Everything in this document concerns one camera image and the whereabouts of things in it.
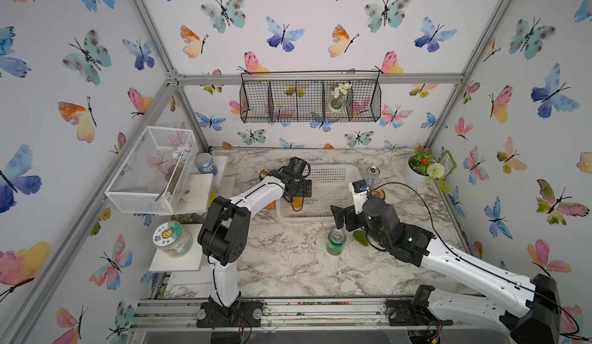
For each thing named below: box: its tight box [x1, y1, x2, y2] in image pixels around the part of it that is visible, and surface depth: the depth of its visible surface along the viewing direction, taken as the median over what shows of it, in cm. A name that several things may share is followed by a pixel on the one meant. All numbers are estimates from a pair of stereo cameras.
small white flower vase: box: [329, 82, 353, 112], surface depth 90 cm
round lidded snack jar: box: [152, 220, 194, 259], surface depth 68 cm
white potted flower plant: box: [404, 145, 452, 194], surface depth 97 cm
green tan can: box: [371, 188, 386, 200], surface depth 93 cm
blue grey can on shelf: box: [194, 152, 219, 177], surface depth 86 cm
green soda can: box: [326, 228, 347, 257], surface depth 82 cm
